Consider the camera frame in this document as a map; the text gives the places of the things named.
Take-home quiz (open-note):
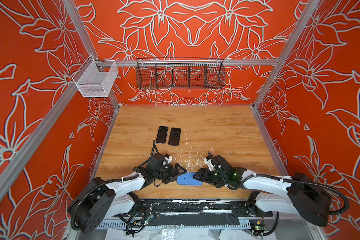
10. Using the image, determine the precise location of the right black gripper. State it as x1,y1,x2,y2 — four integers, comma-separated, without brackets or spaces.
190,169,228,188

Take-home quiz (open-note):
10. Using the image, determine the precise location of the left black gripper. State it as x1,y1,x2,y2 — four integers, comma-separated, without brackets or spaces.
153,163,187,183

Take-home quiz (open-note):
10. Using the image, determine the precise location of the blue phone case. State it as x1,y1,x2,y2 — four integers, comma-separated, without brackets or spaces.
177,172,203,186

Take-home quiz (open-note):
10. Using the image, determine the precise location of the black smartphone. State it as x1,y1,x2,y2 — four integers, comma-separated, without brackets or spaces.
168,128,181,146
156,126,169,144

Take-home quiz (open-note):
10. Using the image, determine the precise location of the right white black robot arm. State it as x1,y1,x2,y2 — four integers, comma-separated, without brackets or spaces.
193,153,350,227

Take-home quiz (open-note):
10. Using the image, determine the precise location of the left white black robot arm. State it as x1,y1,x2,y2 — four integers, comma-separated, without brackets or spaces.
68,142,187,235

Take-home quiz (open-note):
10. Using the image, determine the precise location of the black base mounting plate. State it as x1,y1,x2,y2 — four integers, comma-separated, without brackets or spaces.
138,199,274,218

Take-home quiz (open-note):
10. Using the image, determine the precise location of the clear plastic bin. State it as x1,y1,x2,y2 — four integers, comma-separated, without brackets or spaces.
73,56,119,98

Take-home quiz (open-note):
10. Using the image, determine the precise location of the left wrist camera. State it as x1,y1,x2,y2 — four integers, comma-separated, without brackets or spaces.
165,154,173,163

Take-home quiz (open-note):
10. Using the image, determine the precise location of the grey cable duct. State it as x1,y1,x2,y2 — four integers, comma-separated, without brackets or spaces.
96,219,251,231

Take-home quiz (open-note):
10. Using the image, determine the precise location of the black cable bundle left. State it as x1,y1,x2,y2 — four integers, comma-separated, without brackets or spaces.
116,206,154,236

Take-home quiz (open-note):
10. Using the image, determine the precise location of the black cable right base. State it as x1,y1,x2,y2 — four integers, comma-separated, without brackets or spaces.
250,211,280,238

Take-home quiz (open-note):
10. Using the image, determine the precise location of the black wire basket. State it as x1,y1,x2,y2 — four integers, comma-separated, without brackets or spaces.
136,57,226,90

